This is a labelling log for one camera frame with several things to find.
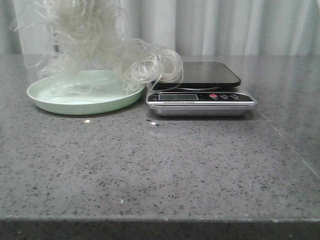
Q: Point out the white vermicelli noodle bundle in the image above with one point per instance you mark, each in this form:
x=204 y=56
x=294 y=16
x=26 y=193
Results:
x=88 y=35

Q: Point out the silver black kitchen scale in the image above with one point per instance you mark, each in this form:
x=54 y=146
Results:
x=208 y=89

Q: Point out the pale green round plate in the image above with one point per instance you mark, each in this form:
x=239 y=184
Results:
x=85 y=100

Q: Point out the white pleated curtain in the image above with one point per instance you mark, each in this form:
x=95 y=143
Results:
x=226 y=27

